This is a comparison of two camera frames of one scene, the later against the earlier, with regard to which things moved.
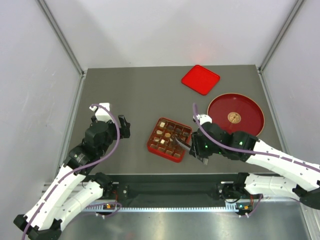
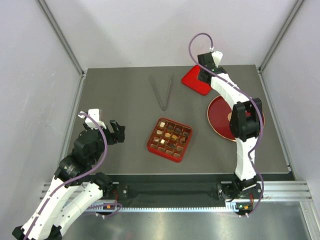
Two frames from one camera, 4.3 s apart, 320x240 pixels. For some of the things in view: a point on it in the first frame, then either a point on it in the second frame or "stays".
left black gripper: (124, 132) → (118, 136)
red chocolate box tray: (162, 143) stays
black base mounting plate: (173, 187) stays
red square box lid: (200, 79) stays
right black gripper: (196, 150) → (199, 75)
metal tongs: (188, 146) → (163, 108)
